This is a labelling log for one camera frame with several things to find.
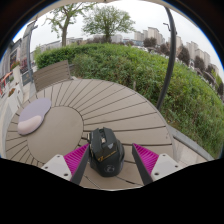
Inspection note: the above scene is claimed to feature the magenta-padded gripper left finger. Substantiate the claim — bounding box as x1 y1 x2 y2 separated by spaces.
41 143 91 187

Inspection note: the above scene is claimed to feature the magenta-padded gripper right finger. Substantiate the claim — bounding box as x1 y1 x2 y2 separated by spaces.
131 143 183 187

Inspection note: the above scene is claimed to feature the black computer mouse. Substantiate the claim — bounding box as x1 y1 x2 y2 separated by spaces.
87 126 126 178

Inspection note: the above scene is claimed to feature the lilac mouse pad with wrist rest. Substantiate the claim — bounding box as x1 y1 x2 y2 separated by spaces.
17 97 53 137

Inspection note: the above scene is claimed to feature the white planter with flowers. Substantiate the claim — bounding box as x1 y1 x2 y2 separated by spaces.
6 84 25 113

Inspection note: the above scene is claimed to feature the grey slatted outdoor chair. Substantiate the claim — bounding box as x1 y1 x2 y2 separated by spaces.
32 59 76 94

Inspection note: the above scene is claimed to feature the green trimmed hedge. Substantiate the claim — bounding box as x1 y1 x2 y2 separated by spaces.
34 43 224 159

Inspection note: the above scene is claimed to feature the shop building with signs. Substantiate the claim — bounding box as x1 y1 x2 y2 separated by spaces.
0 38 23 98

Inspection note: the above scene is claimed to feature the tall grey sign pillar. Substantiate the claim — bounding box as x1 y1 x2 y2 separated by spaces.
19 20 38 86

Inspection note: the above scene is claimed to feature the group of distant apartment buildings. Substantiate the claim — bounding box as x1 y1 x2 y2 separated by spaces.
133 26 214 73

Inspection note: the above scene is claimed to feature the thin-crowned tree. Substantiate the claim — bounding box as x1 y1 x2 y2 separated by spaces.
44 2 96 48

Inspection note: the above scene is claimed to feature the dense green tree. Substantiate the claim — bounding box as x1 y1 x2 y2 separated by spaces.
82 4 136 44

